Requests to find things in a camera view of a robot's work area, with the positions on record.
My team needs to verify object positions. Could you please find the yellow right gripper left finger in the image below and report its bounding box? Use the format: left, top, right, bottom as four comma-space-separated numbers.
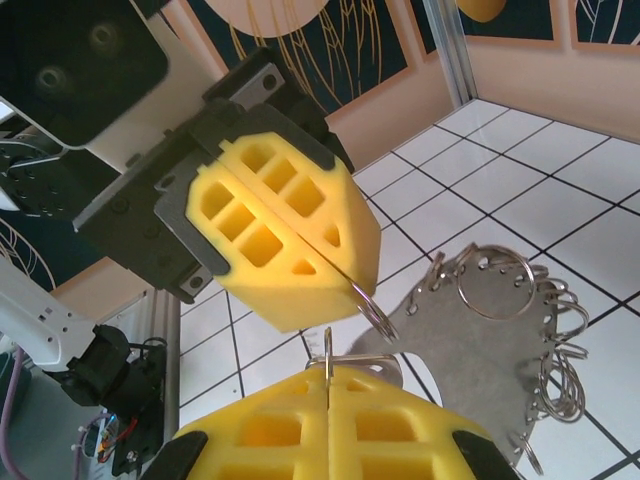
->
142, 368, 330, 480

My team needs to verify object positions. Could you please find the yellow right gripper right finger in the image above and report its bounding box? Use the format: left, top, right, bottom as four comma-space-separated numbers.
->
329, 367, 521, 480

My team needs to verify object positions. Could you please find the silver key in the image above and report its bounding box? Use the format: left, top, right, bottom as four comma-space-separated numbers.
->
322, 327, 335, 401

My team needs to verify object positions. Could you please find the crescent metal plate with holes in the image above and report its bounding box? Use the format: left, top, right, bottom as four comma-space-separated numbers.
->
349, 244, 554, 471

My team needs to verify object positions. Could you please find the base wiring bundle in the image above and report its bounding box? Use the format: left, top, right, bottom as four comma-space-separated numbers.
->
74, 404, 166, 476

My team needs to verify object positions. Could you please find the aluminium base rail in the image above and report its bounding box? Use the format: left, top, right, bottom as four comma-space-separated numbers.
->
144, 289, 182, 441

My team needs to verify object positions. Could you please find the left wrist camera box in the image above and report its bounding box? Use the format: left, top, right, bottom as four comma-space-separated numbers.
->
0, 0, 226, 174

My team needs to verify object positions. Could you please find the aluminium frame post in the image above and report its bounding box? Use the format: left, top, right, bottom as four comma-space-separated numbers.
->
422, 0, 475, 109

